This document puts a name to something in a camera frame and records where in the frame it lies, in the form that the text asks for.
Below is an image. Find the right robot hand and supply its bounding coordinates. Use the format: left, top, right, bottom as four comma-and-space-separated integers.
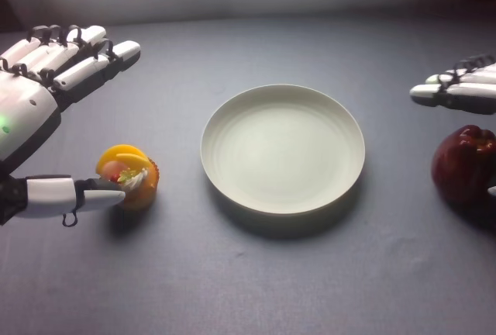
409, 54, 496, 197

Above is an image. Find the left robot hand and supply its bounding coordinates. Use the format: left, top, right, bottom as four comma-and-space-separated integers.
0, 23, 141, 228

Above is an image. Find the dark red toy apple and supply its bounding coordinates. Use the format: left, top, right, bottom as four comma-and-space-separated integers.
430, 124, 496, 206

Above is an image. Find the toy fruit cupcake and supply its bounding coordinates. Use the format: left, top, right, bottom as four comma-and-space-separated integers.
95, 143, 160, 212

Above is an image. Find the white round plate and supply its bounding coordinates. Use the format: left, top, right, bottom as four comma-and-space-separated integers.
200, 84, 366, 216

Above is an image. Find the grey table cloth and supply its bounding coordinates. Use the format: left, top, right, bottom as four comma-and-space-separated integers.
0, 12, 496, 335

